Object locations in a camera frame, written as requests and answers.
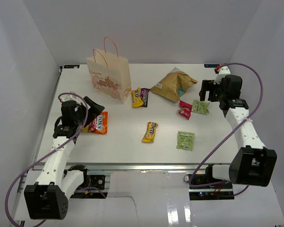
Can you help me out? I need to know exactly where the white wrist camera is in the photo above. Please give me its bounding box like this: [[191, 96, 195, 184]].
[[58, 92, 81, 104], [213, 65, 231, 85]]

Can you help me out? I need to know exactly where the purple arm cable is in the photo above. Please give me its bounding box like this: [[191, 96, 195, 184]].
[[188, 62, 263, 198], [4, 92, 107, 227]]

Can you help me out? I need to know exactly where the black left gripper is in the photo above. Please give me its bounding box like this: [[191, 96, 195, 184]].
[[75, 96, 104, 127]]

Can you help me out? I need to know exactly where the orange Fox's candy bag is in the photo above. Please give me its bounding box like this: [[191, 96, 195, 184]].
[[81, 112, 108, 135]]

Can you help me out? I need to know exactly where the yellow M&M's pack upper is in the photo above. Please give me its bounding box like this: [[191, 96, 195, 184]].
[[132, 88, 143, 108]]

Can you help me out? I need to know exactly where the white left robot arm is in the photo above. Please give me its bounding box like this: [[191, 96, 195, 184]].
[[24, 94, 104, 220]]

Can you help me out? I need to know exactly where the aluminium front rail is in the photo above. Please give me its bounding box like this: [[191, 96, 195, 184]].
[[16, 162, 261, 175]]

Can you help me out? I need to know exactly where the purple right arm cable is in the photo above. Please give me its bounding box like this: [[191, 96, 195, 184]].
[[188, 62, 263, 198]]

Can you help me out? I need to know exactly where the brown padded mailer envelope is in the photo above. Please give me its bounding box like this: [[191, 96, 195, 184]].
[[150, 68, 198, 102]]

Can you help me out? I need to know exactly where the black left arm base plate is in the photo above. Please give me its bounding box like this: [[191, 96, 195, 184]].
[[76, 175, 106, 190]]

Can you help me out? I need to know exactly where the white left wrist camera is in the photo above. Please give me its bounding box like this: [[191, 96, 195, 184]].
[[58, 92, 81, 104]]

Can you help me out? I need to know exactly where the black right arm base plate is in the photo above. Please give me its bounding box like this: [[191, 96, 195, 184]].
[[183, 174, 234, 201]]

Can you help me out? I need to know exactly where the brown M&M's pack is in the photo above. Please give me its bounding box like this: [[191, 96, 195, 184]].
[[140, 88, 150, 107]]

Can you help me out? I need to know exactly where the cream paper gift bag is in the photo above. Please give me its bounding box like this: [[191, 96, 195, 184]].
[[86, 36, 132, 104]]

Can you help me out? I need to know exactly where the green snack packet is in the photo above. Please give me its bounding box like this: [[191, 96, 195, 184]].
[[192, 100, 210, 115], [176, 131, 195, 151]]

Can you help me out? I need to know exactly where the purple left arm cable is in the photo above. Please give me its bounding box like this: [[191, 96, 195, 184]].
[[4, 92, 107, 227]]

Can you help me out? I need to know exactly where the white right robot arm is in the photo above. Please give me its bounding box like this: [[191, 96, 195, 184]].
[[199, 75, 277, 189]]

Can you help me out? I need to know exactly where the yellow M&M's pack lower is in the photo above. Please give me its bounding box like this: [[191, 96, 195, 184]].
[[142, 122, 158, 143]]

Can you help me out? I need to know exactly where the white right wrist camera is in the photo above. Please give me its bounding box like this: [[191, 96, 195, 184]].
[[213, 65, 231, 85]]

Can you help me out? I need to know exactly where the yellow m&m's pack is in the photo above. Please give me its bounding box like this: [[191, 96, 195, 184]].
[[132, 88, 143, 108], [142, 122, 158, 143]]

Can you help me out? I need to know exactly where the red snack packet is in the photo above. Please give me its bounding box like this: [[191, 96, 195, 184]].
[[177, 100, 193, 120]]

